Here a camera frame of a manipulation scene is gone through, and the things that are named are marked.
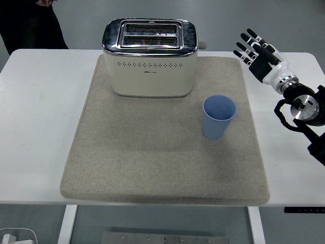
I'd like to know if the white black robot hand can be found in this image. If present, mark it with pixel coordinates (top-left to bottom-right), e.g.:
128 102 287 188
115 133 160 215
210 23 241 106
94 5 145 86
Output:
233 28 298 95

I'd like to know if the blue ribbed plastic cup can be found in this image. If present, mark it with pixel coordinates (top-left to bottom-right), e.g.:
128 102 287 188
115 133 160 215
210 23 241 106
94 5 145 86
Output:
202 95 237 140

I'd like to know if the cream chrome two-slot toaster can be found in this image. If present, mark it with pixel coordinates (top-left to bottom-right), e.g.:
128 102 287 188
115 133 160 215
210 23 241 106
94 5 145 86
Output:
102 18 207 99

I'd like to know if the beige felt table mat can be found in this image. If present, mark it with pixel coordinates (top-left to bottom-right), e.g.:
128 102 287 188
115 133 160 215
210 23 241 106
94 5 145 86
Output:
59 54 271 205

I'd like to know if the black table control panel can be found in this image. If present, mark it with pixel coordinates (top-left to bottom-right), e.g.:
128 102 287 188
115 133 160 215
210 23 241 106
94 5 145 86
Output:
284 207 325 214

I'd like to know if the white table leg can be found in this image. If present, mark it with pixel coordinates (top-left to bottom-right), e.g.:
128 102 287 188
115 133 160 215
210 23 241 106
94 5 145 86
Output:
247 206 266 244
56 204 78 244

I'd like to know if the grey metal plate with screws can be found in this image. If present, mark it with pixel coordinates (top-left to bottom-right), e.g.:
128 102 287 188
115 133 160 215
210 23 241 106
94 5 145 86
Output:
101 231 230 244

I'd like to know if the person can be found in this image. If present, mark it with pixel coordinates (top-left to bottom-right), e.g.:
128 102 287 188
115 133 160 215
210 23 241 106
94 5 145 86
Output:
0 0 69 56

